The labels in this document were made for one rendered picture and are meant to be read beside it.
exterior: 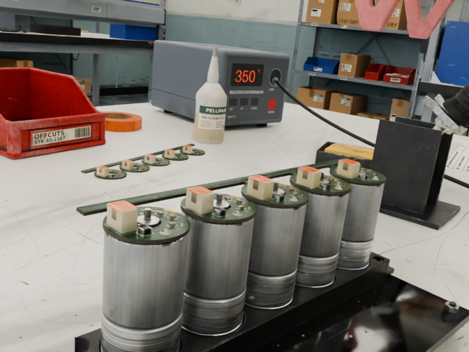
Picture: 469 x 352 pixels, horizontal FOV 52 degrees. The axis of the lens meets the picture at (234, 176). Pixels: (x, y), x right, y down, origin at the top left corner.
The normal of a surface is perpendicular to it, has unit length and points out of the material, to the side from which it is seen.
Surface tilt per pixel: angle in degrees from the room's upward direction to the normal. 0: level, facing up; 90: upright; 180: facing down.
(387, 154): 90
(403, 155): 90
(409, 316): 0
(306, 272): 90
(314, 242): 90
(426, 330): 0
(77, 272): 0
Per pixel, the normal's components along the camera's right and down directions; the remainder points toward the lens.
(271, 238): -0.07, 0.28
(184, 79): -0.74, 0.12
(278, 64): 0.66, 0.28
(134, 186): 0.10, -0.95
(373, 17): -0.62, 0.33
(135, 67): 0.81, 0.24
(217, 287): 0.19, 0.30
